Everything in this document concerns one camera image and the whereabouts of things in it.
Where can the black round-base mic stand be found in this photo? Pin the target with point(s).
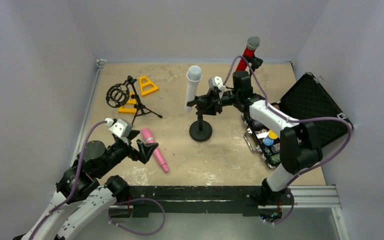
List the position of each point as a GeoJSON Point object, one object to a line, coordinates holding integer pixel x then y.
{"type": "Point", "coordinates": [253, 63]}

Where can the pink toy microphone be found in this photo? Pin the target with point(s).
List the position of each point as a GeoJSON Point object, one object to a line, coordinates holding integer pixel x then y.
{"type": "Point", "coordinates": [149, 138]}

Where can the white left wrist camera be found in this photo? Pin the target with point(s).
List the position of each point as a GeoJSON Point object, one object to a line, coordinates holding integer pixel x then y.
{"type": "Point", "coordinates": [120, 129]}

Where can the red glitter microphone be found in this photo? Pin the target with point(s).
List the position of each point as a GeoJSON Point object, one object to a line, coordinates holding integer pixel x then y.
{"type": "Point", "coordinates": [252, 44]}

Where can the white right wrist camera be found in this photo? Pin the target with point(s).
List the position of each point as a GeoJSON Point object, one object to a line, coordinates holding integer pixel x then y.
{"type": "Point", "coordinates": [216, 84]}

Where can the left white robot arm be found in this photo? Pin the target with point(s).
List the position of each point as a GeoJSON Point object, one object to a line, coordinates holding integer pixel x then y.
{"type": "Point", "coordinates": [79, 198]}

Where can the yellow bracket near tripod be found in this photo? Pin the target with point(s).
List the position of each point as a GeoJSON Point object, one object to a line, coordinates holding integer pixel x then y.
{"type": "Point", "coordinates": [130, 106]}

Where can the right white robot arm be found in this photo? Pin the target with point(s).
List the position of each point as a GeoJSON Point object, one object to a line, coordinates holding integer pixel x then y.
{"type": "Point", "coordinates": [299, 145]}

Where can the blue poker chip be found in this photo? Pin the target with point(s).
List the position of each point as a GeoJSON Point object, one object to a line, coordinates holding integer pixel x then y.
{"type": "Point", "coordinates": [267, 141]}

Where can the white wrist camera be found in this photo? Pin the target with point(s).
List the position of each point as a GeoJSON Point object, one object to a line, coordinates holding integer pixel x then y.
{"type": "Point", "coordinates": [120, 129]}
{"type": "Point", "coordinates": [216, 84]}

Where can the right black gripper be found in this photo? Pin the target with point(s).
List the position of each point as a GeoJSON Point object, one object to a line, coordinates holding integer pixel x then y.
{"type": "Point", "coordinates": [206, 103]}

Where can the yellow poker chip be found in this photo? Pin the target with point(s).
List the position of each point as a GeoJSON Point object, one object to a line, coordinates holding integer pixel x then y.
{"type": "Point", "coordinates": [272, 135]}

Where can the black tripod shock-mount stand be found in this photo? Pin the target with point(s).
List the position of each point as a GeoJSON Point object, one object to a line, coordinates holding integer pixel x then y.
{"type": "Point", "coordinates": [120, 94]}

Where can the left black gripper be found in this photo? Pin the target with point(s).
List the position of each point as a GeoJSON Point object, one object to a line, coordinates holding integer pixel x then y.
{"type": "Point", "coordinates": [135, 151]}

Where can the black poker chip case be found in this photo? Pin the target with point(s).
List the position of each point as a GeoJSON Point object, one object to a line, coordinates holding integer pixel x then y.
{"type": "Point", "coordinates": [306, 99]}

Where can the yellow bracket at back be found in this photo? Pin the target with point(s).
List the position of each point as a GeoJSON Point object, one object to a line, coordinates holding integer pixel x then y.
{"type": "Point", "coordinates": [147, 87]}

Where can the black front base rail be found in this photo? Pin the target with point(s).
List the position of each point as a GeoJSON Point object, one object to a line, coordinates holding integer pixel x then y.
{"type": "Point", "coordinates": [245, 200]}

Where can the white toy microphone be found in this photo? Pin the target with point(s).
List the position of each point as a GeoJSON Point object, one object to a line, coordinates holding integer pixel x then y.
{"type": "Point", "coordinates": [194, 76]}

